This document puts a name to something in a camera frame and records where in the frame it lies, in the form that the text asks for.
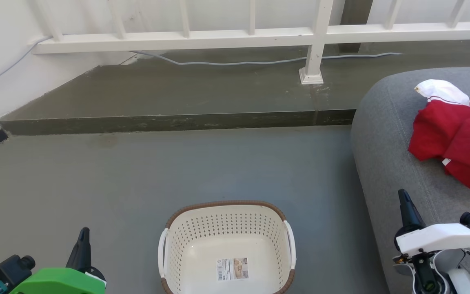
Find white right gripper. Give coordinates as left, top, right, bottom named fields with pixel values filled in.
left=394, top=189, right=470, bottom=257

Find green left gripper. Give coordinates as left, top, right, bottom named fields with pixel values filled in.
left=9, top=227, right=107, bottom=294

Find red and white garment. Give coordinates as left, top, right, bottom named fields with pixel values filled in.
left=408, top=79, right=470, bottom=192

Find grey fabric sofa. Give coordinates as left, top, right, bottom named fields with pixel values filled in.
left=351, top=67, right=470, bottom=294

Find cream perforated laundry basket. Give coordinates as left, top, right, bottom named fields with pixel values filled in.
left=157, top=200, right=297, bottom=294

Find paper label sticker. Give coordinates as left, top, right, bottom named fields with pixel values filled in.
left=216, top=257, right=249, bottom=282

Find dark pillar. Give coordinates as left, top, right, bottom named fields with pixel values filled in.
left=338, top=0, right=374, bottom=53

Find white wooden railing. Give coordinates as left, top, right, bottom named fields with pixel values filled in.
left=29, top=0, right=470, bottom=85

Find light grey floor cable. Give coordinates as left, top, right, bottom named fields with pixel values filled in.
left=0, top=37, right=404, bottom=91

